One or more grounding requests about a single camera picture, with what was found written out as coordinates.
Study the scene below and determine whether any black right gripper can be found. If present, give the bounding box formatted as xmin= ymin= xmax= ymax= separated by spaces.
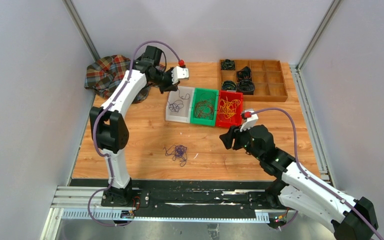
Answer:
xmin=220 ymin=121 xmax=263 ymax=161

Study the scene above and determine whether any yellow wire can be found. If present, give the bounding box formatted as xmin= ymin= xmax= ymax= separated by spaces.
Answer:
xmin=226 ymin=97 xmax=244 ymax=114
xmin=219 ymin=97 xmax=235 ymax=122

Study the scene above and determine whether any red wire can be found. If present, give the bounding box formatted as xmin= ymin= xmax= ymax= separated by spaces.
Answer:
xmin=194 ymin=94 xmax=217 ymax=121

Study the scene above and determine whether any coloured wire bundle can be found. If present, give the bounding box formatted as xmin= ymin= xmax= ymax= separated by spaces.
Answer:
xmin=163 ymin=143 xmax=190 ymax=168

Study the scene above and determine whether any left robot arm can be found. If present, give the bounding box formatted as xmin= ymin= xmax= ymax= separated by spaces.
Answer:
xmin=89 ymin=45 xmax=189 ymax=207

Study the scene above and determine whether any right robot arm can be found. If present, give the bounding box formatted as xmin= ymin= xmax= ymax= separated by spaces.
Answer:
xmin=219 ymin=125 xmax=379 ymax=240

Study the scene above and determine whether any white plastic bin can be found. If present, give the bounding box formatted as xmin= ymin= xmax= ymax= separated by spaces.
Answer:
xmin=165 ymin=86 xmax=196 ymax=124

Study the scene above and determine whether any red plastic bin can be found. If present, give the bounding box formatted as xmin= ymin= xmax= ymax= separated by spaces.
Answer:
xmin=215 ymin=90 xmax=244 ymax=128

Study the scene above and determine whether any green plastic bin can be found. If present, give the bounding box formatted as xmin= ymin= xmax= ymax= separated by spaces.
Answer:
xmin=190 ymin=88 xmax=219 ymax=127

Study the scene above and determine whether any plaid flannel shirt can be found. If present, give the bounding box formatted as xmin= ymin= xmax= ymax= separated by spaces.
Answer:
xmin=83 ymin=54 xmax=170 ymax=104

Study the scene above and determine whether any wooden compartment tray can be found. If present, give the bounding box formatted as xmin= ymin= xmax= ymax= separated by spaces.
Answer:
xmin=218 ymin=58 xmax=288 ymax=102

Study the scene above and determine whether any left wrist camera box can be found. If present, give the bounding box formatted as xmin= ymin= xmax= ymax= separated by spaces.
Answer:
xmin=171 ymin=66 xmax=190 ymax=84

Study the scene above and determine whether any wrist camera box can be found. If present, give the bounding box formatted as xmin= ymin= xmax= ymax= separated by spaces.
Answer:
xmin=171 ymin=66 xmax=190 ymax=84
xmin=239 ymin=108 xmax=259 ymax=132

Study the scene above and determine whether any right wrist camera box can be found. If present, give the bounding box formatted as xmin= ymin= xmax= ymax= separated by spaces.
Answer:
xmin=239 ymin=108 xmax=259 ymax=132

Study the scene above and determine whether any black coiled cable lower-left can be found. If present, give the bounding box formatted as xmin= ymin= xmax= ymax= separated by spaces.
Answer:
xmin=221 ymin=80 xmax=238 ymax=92

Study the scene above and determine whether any black coiled cable lower-right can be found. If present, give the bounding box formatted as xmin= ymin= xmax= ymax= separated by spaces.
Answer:
xmin=236 ymin=79 xmax=256 ymax=96

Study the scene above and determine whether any black coiled cable top-left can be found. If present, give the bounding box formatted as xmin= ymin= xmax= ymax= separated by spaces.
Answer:
xmin=220 ymin=58 xmax=237 ymax=71

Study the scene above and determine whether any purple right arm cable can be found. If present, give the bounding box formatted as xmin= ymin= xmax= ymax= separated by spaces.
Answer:
xmin=241 ymin=107 xmax=384 ymax=240

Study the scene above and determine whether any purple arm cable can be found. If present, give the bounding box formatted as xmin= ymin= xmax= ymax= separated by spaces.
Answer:
xmin=241 ymin=107 xmax=384 ymax=240
xmin=87 ymin=40 xmax=185 ymax=228

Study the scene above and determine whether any black coiled cable middle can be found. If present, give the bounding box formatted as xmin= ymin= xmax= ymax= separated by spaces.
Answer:
xmin=235 ymin=66 xmax=253 ymax=82

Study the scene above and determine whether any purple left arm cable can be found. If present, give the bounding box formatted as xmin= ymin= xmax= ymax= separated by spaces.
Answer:
xmin=87 ymin=40 xmax=185 ymax=228

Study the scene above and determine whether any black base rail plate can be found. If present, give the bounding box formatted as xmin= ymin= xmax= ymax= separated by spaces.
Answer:
xmin=69 ymin=178 xmax=299 ymax=220

